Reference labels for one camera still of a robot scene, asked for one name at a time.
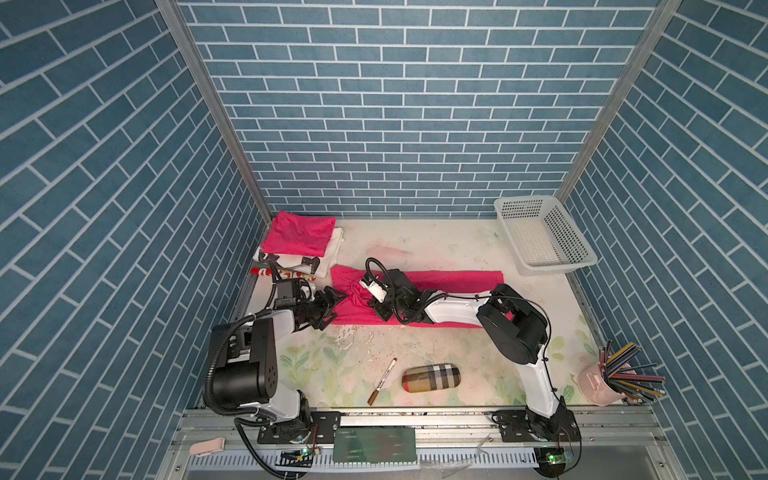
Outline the magenta t shirt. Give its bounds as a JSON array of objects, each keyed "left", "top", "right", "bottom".
[
  {"left": 261, "top": 211, "right": 336, "bottom": 257},
  {"left": 331, "top": 265, "right": 504, "bottom": 326}
]

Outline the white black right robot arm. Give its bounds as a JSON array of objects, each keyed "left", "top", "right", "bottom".
[{"left": 360, "top": 270, "right": 581, "bottom": 441}]

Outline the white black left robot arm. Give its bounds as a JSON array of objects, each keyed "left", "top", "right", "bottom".
[{"left": 203, "top": 263, "right": 347, "bottom": 444}]

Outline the folded magenta t shirt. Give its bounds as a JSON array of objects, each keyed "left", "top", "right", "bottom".
[{"left": 261, "top": 211, "right": 336, "bottom": 257}]

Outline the plaid beige glasses case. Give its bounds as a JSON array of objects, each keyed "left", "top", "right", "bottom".
[{"left": 401, "top": 363, "right": 461, "bottom": 393}]

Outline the green circuit board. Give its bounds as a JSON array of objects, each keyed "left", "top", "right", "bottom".
[{"left": 333, "top": 427, "right": 417, "bottom": 464}]

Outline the white perforated plastic basket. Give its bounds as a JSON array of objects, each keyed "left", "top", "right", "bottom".
[{"left": 493, "top": 195, "right": 598, "bottom": 276}]

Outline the pink pencil cup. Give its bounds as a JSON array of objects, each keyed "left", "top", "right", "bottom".
[{"left": 576, "top": 364, "right": 624, "bottom": 407}]

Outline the coloured pencils bundle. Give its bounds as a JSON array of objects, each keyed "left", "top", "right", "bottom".
[{"left": 598, "top": 341, "right": 667, "bottom": 405}]

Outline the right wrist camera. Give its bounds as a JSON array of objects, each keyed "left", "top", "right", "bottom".
[{"left": 360, "top": 273, "right": 387, "bottom": 303}]

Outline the brown handled marker pen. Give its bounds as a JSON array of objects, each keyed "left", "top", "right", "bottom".
[{"left": 367, "top": 358, "right": 397, "bottom": 406}]

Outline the aluminium front rail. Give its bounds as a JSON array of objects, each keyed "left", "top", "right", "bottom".
[{"left": 157, "top": 404, "right": 684, "bottom": 479}]

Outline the aluminium left corner post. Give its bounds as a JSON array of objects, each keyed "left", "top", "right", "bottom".
[{"left": 156, "top": 0, "right": 272, "bottom": 225}]

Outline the aluminium corner post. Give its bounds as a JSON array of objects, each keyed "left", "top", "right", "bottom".
[
  {"left": 156, "top": 0, "right": 272, "bottom": 225},
  {"left": 555, "top": 0, "right": 682, "bottom": 204}
]

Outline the aluminium right corner post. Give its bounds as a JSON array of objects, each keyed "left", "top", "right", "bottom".
[{"left": 555, "top": 0, "right": 682, "bottom": 204}]

